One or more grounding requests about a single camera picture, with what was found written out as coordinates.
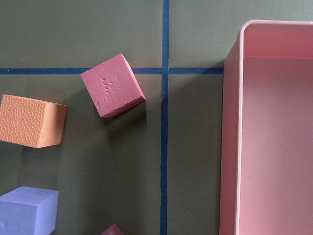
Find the dark pink foam cube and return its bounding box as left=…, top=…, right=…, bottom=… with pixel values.
left=100, top=224, right=123, bottom=235

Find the pink plastic tray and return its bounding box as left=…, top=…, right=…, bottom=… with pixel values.
left=219, top=20, right=313, bottom=235

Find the orange foam cube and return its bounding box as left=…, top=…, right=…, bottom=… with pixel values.
left=0, top=94, right=67, bottom=148

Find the purple foam cube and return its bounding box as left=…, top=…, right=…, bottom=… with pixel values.
left=0, top=187, right=59, bottom=235

